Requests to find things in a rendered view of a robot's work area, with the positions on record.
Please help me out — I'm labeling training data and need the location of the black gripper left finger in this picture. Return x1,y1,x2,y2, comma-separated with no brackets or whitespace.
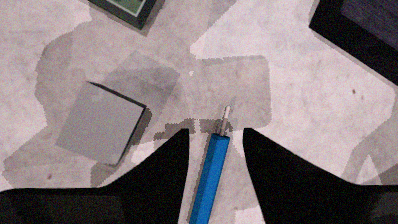
0,128,190,224

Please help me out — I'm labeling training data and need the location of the dark blue stylus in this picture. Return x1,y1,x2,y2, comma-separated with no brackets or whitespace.
189,105,231,224

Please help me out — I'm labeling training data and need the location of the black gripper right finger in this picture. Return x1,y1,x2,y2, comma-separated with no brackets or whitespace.
242,128,398,224

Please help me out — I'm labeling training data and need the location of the grey keyboard with keys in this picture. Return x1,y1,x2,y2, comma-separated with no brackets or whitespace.
88,0,156,30

